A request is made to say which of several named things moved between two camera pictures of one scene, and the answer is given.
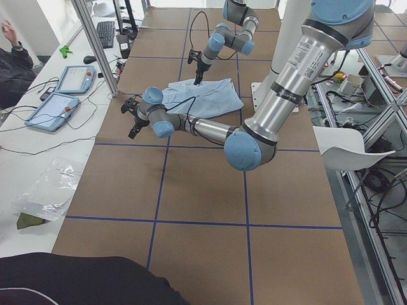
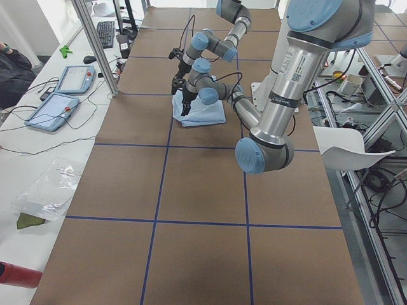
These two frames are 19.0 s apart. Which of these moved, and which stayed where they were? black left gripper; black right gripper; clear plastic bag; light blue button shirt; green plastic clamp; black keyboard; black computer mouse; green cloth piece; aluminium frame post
Moved: black right gripper; black left gripper; light blue button shirt
Stayed: black keyboard; green plastic clamp; clear plastic bag; black computer mouse; aluminium frame post; green cloth piece
